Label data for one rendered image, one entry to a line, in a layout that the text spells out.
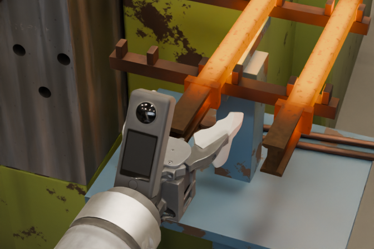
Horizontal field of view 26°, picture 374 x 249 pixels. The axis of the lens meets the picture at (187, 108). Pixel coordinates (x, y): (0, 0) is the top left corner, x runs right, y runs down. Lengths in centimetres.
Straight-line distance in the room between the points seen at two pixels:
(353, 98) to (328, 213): 139
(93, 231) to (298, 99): 33
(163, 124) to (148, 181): 7
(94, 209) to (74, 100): 63
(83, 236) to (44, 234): 93
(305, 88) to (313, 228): 28
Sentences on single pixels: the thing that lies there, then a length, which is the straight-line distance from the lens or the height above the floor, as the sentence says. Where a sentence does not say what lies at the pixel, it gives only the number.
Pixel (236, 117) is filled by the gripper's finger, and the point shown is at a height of 94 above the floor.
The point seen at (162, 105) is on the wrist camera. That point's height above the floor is 103.
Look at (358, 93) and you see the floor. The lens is 264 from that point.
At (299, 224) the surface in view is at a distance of 123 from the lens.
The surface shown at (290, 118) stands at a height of 96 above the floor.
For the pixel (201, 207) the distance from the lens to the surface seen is 124.
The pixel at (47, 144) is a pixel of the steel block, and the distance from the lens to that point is 156.
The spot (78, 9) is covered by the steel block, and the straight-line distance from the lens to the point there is 138.
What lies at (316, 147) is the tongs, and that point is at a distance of 134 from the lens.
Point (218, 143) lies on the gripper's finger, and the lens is 94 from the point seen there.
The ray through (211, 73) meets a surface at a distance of 104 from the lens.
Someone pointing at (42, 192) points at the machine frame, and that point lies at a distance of 166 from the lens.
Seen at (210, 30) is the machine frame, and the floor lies 74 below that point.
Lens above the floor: 156
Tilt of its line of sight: 38 degrees down
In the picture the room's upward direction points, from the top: straight up
